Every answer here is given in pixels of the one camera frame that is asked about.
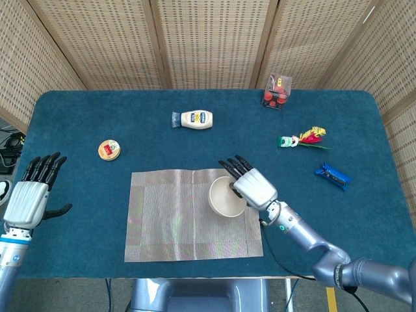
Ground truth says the clear box with red parts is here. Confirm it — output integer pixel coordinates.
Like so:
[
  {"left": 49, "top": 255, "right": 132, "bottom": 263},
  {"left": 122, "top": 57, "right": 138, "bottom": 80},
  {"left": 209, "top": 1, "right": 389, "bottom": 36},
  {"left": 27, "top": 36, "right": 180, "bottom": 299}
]
[{"left": 261, "top": 73, "right": 293, "bottom": 112}]

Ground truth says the woven folding screen panel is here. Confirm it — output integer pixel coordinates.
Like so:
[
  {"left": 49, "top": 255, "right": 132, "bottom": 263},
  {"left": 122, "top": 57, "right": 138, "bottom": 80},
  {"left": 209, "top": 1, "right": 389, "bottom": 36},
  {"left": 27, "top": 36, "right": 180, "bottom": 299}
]
[
  {"left": 27, "top": 0, "right": 172, "bottom": 91},
  {"left": 0, "top": 0, "right": 87, "bottom": 134},
  {"left": 151, "top": 0, "right": 279, "bottom": 91},
  {"left": 320, "top": 0, "right": 416, "bottom": 209},
  {"left": 250, "top": 0, "right": 381, "bottom": 91}
]

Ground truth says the mayonnaise squeeze bottle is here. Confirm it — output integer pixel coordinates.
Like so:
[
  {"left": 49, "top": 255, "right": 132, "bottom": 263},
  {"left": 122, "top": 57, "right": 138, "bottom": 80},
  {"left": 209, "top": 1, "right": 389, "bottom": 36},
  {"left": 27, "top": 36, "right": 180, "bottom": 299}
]
[{"left": 171, "top": 109, "right": 215, "bottom": 131}]

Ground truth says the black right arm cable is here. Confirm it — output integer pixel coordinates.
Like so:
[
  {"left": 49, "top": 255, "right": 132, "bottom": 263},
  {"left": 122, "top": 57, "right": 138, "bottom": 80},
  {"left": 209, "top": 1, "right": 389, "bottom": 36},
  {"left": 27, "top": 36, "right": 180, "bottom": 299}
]
[{"left": 259, "top": 218, "right": 371, "bottom": 312}]

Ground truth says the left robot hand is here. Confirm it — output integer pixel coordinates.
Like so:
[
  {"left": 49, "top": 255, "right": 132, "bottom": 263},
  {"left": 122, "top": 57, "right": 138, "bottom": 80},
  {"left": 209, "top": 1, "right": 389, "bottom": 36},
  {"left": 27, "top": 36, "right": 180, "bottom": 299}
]
[{"left": 3, "top": 151, "right": 73, "bottom": 230}]

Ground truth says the white bowl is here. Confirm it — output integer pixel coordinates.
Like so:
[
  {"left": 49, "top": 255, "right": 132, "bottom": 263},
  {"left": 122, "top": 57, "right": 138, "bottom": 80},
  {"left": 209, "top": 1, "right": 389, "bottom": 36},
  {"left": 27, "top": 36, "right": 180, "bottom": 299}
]
[{"left": 209, "top": 175, "right": 250, "bottom": 218}]

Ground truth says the round yellow tin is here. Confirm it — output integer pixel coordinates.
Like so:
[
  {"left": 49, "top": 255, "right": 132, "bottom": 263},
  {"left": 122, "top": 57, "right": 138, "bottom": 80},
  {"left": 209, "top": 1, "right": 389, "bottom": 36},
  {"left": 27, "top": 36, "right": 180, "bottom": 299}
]
[{"left": 97, "top": 139, "right": 122, "bottom": 162}]

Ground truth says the white table leg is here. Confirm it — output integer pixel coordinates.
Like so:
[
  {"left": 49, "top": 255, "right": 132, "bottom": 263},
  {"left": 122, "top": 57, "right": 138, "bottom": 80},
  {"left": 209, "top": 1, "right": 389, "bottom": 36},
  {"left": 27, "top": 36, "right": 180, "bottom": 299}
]
[{"left": 284, "top": 278, "right": 295, "bottom": 312}]

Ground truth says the blue table carpet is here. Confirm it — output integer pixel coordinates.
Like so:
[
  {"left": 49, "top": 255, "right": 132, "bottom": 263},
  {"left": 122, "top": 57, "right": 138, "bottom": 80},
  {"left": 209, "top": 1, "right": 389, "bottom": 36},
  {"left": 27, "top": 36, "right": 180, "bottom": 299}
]
[{"left": 0, "top": 89, "right": 416, "bottom": 280}]

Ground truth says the black cables and device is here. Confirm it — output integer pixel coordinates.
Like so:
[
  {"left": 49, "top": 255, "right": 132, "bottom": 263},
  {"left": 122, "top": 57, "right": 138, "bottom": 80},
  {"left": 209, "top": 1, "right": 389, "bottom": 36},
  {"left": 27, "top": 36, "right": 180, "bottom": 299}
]
[{"left": 0, "top": 125, "right": 27, "bottom": 175}]

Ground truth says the colourful feather shuttlecock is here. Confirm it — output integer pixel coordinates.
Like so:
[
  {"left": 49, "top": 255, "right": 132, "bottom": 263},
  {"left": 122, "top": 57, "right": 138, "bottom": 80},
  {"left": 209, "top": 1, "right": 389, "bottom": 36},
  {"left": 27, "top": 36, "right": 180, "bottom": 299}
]
[{"left": 277, "top": 126, "right": 332, "bottom": 151}]

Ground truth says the blue cable under table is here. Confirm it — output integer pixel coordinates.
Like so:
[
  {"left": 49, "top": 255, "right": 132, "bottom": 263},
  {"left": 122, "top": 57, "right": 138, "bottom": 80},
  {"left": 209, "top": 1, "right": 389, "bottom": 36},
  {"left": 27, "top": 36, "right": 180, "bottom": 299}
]
[{"left": 104, "top": 278, "right": 113, "bottom": 312}]

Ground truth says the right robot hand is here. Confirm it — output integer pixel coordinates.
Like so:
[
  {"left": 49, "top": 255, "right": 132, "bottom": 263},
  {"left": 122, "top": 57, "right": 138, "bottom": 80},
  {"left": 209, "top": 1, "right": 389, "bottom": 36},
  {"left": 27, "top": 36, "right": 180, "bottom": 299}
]
[{"left": 218, "top": 154, "right": 279, "bottom": 209}]

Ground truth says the beige woven placemat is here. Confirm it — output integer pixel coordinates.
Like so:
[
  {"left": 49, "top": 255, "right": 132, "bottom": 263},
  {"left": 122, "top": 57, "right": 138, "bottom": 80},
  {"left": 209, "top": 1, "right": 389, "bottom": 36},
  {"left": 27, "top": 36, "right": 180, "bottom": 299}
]
[{"left": 123, "top": 168, "right": 265, "bottom": 263}]

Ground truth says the grey-blue robot torso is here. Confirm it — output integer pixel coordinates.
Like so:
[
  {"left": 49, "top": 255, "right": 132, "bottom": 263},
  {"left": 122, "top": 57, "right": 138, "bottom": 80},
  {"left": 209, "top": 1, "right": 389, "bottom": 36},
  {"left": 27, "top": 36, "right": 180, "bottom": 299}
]
[{"left": 128, "top": 278, "right": 270, "bottom": 312}]

